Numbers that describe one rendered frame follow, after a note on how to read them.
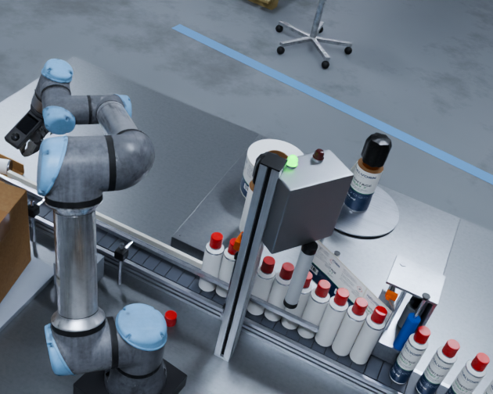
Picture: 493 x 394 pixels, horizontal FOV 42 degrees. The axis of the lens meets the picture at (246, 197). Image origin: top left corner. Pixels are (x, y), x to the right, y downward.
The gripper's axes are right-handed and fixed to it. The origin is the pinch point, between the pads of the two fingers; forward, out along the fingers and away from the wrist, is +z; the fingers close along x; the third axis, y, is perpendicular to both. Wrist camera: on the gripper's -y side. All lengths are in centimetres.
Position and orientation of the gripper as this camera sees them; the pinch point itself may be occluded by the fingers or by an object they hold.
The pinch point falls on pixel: (23, 154)
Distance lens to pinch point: 199.6
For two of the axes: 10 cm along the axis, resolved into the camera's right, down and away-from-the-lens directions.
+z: -4.7, 5.6, 6.8
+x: -7.8, -6.3, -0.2
